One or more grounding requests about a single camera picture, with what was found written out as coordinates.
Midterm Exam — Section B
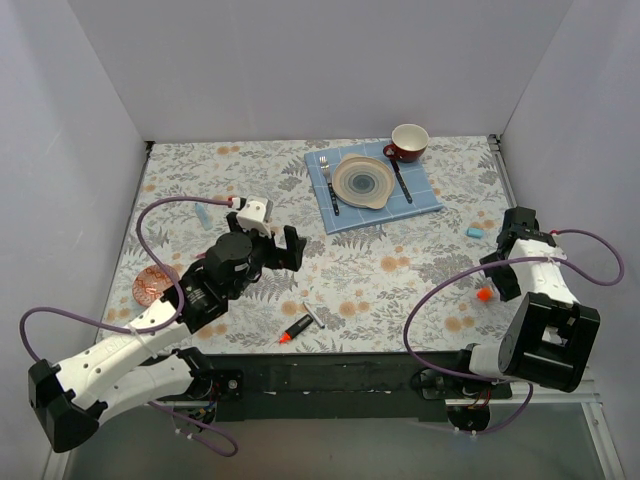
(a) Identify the black orange highlighter pen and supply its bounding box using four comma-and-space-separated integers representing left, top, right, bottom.
279, 315, 314, 344

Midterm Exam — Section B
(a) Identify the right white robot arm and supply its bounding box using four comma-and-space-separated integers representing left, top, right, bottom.
452, 207, 600, 398

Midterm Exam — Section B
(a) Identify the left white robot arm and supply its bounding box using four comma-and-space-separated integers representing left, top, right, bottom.
28, 213, 307, 453

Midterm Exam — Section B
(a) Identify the light blue pen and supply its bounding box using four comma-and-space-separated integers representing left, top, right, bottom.
194, 203, 213, 231

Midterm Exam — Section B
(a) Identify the light blue pen cap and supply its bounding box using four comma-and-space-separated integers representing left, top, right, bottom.
466, 227, 484, 239

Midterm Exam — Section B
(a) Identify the white grey pen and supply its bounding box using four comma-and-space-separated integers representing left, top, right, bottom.
302, 302, 326, 329

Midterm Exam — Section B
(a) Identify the blue checked cloth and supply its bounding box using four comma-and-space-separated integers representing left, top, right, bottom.
304, 140, 444, 234

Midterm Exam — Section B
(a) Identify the beige blue plate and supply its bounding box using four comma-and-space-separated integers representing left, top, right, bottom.
332, 154, 395, 210

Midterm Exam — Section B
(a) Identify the red patterned small bowl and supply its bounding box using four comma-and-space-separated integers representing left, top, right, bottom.
132, 265, 173, 307

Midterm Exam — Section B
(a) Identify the red white cup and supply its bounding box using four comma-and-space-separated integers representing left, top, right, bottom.
383, 124, 430, 163

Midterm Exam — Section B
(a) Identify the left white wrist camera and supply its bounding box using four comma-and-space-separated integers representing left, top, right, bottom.
236, 196, 273, 238

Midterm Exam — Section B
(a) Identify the fork with black handle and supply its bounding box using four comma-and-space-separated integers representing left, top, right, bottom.
319, 156, 340, 216

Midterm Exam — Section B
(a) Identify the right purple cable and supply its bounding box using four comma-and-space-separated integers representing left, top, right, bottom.
403, 228, 626, 435

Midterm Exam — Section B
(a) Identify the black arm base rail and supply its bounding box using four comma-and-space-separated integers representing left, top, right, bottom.
171, 352, 511, 422

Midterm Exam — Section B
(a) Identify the knife with black handle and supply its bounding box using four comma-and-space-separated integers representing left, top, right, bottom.
390, 158, 413, 204

